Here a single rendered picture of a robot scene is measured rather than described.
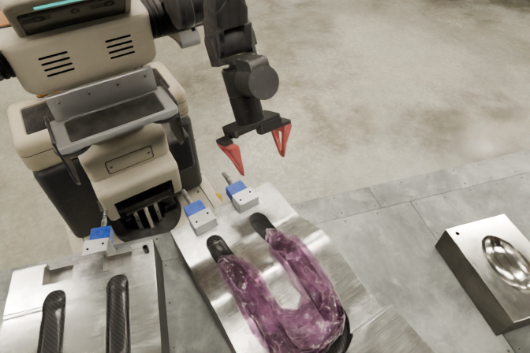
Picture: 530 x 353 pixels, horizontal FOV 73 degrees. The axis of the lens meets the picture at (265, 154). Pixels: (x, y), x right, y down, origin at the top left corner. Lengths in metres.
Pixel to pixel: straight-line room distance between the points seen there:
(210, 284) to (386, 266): 0.38
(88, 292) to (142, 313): 0.11
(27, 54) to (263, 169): 1.49
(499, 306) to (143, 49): 0.87
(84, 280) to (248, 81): 0.48
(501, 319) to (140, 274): 0.67
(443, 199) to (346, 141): 1.33
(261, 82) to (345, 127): 1.81
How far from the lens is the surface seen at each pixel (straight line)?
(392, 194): 0.99
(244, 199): 0.82
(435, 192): 1.03
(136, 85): 0.86
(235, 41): 0.65
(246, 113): 0.67
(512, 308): 0.84
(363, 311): 0.73
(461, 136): 2.57
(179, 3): 0.73
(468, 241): 0.88
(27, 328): 0.79
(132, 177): 1.03
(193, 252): 0.79
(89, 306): 0.76
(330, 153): 2.19
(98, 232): 0.90
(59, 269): 0.85
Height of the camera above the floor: 1.53
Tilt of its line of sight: 46 degrees down
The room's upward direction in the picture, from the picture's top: straight up
